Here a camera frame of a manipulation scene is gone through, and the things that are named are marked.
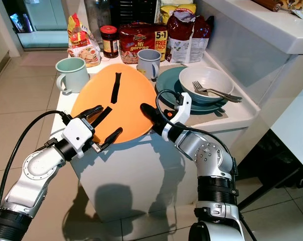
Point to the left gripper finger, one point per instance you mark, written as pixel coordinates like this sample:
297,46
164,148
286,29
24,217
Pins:
97,114
111,138

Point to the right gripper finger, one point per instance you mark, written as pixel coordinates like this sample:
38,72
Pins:
150,113

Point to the orange plate with black strip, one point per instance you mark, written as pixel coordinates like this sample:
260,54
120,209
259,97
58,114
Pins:
136,90

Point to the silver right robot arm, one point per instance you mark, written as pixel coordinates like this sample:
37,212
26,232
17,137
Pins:
209,150

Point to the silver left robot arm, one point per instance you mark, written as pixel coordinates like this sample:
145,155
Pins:
38,168

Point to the teal plate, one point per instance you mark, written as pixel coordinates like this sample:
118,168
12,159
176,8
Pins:
166,80

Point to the mint green mug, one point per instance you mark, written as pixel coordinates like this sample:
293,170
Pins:
73,75

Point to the white kitchen island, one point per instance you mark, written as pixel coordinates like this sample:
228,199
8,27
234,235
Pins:
131,175

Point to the grey blue mug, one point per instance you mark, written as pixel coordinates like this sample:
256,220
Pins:
149,63

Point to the steel fork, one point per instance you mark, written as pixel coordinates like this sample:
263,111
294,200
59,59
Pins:
219,92

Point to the grey bowl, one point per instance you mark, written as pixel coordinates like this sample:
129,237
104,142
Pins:
209,75

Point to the red and yellow snack packet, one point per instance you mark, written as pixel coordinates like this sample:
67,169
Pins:
84,47

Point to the red mi goreng noodle pack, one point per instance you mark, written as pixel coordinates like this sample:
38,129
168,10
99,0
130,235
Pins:
139,42

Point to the grey doormat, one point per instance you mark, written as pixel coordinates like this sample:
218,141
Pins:
38,58

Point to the dark jar with red lid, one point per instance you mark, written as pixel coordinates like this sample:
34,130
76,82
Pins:
109,42

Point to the dark red and white bag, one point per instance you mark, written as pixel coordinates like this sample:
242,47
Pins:
186,35

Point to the black appliance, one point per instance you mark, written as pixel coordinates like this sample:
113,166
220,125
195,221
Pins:
134,12

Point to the clear glass jar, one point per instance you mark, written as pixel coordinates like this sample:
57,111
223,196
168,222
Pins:
96,12

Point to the yellow snack bag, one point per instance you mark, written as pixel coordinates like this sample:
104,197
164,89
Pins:
171,11

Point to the glass door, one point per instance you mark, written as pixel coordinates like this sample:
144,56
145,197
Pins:
38,20

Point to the white table with black legs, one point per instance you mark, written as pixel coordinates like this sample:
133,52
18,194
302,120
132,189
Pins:
292,125

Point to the white raised bar counter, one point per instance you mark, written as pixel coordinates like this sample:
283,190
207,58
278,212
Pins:
252,30

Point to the wooden rolling pin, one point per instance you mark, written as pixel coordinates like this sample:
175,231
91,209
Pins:
267,4

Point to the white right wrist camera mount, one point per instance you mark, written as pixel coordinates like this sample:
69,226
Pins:
180,116

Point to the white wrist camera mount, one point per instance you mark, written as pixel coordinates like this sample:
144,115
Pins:
180,116
82,133

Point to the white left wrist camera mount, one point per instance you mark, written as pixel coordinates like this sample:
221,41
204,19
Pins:
82,133

